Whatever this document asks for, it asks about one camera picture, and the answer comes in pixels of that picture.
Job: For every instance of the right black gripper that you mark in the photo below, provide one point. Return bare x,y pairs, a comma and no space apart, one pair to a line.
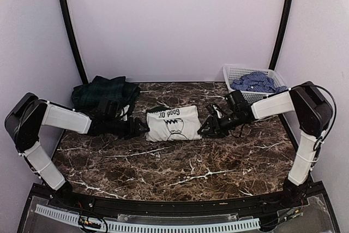
212,120

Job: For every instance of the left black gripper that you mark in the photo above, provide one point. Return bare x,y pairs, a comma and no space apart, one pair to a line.
133,131

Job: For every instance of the white and green raglan shirt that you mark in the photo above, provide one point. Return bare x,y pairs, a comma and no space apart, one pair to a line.
173,124

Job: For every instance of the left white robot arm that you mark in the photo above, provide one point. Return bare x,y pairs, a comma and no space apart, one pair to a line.
26,120

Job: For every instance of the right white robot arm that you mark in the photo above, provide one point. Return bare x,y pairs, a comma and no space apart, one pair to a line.
315,114

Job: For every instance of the white plastic laundry basket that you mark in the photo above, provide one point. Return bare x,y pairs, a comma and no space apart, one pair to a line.
235,71

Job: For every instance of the dark green plaid garment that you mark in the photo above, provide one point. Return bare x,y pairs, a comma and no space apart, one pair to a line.
87,97

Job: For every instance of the blue checkered shirt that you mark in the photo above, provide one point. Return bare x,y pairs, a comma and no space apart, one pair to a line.
257,82

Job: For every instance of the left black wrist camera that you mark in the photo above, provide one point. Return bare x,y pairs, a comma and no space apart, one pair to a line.
112,109

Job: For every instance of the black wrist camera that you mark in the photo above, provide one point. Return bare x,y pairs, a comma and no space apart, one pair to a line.
112,109
235,101

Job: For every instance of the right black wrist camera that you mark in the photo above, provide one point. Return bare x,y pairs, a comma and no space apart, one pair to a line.
235,101

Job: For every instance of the black curved front rail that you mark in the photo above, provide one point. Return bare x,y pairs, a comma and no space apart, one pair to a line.
262,206

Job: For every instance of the white slotted cable duct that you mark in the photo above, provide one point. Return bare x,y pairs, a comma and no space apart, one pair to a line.
130,223

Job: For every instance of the left black frame post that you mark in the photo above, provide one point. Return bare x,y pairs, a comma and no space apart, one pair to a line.
72,41

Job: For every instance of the black frame post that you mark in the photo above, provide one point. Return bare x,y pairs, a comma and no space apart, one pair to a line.
281,34
72,41

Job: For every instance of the right black frame post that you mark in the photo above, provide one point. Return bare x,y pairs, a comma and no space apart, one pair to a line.
281,34

